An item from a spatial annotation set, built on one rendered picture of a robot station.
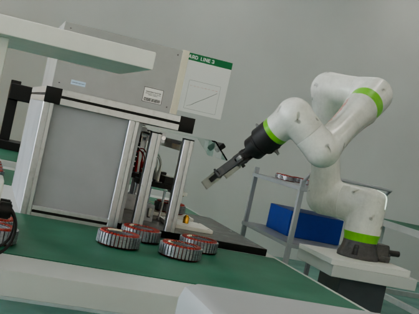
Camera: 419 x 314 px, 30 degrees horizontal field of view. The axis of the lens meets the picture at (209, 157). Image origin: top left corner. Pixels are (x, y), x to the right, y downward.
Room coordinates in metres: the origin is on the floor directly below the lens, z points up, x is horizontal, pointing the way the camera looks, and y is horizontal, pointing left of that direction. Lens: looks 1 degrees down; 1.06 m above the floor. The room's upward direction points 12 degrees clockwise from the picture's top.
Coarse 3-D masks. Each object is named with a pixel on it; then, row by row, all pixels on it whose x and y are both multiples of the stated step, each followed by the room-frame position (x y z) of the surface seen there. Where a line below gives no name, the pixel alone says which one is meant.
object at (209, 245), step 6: (186, 234) 2.22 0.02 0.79; (192, 234) 2.25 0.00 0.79; (180, 240) 2.19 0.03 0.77; (186, 240) 2.17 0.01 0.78; (192, 240) 2.16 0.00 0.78; (198, 240) 2.16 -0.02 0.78; (204, 240) 2.17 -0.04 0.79; (210, 240) 2.22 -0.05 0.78; (204, 246) 2.16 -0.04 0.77; (210, 246) 2.17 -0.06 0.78; (216, 246) 2.19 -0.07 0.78; (204, 252) 2.16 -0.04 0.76; (210, 252) 2.17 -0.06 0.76; (216, 252) 2.20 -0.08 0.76
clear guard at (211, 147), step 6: (144, 126) 2.68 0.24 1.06; (174, 132) 2.71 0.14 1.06; (198, 138) 2.74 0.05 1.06; (204, 144) 2.94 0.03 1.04; (210, 144) 2.84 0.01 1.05; (216, 144) 2.76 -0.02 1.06; (210, 150) 2.91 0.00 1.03; (216, 150) 2.81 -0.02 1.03; (216, 156) 2.88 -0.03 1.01; (222, 156) 2.79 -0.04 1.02
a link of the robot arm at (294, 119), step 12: (288, 108) 2.28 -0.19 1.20; (300, 108) 2.27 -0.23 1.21; (264, 120) 2.36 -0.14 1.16; (276, 120) 2.30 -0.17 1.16; (288, 120) 2.28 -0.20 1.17; (300, 120) 2.27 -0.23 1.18; (312, 120) 2.28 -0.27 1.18; (276, 132) 2.31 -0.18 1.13; (288, 132) 2.30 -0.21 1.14; (300, 132) 2.28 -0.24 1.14; (312, 132) 2.27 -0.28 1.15
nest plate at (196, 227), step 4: (160, 216) 2.58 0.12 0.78; (160, 220) 2.56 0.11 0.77; (164, 220) 2.51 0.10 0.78; (180, 220) 2.60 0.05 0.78; (176, 224) 2.46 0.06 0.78; (180, 224) 2.47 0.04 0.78; (184, 224) 2.50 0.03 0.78; (188, 224) 2.52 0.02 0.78; (192, 224) 2.55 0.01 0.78; (196, 224) 2.58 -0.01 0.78; (200, 224) 2.60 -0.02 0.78; (180, 228) 2.47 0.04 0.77; (184, 228) 2.47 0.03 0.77; (188, 228) 2.47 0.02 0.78; (192, 228) 2.48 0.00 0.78; (196, 228) 2.48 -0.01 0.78; (200, 228) 2.49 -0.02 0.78; (204, 228) 2.52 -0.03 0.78; (208, 228) 2.54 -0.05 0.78; (204, 232) 2.49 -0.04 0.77; (208, 232) 2.49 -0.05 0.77; (212, 232) 2.50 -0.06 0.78
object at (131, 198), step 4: (128, 192) 2.75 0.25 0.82; (128, 196) 2.70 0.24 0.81; (132, 196) 2.70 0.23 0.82; (136, 196) 2.70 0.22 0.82; (128, 200) 2.70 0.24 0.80; (132, 200) 2.70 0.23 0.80; (128, 204) 2.70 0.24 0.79; (132, 204) 2.70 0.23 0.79; (124, 208) 2.70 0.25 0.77; (128, 208) 2.70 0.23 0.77; (132, 208) 2.70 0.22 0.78
